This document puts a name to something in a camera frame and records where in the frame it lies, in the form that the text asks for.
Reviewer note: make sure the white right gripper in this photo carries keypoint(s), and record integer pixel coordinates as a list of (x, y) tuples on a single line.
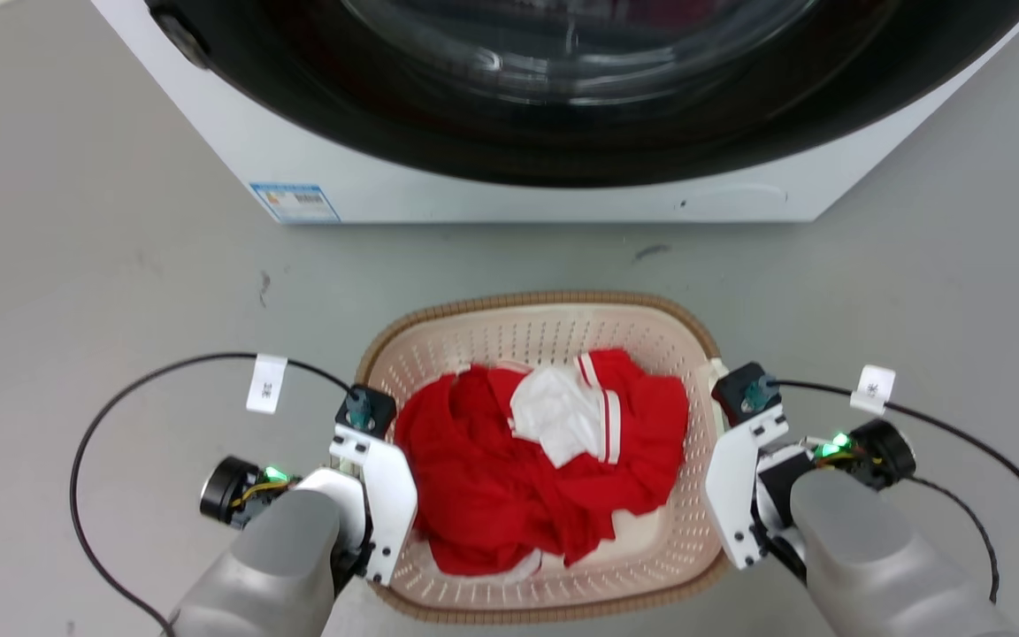
[(731, 495)]

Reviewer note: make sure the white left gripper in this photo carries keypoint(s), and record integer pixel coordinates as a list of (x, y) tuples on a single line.
[(388, 495)]

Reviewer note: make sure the beige perforated plastic laundry basket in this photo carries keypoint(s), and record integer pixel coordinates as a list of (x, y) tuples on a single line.
[(554, 329)]

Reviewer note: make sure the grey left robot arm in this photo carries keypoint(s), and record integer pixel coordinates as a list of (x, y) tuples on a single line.
[(279, 566)]

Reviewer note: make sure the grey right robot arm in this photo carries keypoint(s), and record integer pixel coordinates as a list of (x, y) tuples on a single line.
[(872, 557)]

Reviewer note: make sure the red garment with white stripes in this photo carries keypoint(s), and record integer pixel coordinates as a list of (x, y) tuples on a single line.
[(483, 478)]

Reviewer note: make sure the white cloth garment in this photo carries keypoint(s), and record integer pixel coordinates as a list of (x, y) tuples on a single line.
[(558, 416)]

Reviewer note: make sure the blue white energy label sticker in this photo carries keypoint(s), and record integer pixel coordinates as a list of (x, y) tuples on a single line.
[(295, 203)]

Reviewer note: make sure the white washing machine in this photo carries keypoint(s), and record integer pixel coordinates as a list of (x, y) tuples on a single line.
[(492, 199)]

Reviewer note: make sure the black round glass washer door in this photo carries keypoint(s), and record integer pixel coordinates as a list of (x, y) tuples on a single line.
[(439, 133)]

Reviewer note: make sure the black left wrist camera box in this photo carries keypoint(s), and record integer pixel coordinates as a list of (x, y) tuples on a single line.
[(368, 410)]

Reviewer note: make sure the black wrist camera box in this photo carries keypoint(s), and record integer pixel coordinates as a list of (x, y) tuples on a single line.
[(744, 389), (368, 410)]

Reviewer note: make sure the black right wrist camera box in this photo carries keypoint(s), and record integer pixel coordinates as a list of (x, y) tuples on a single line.
[(744, 389)]

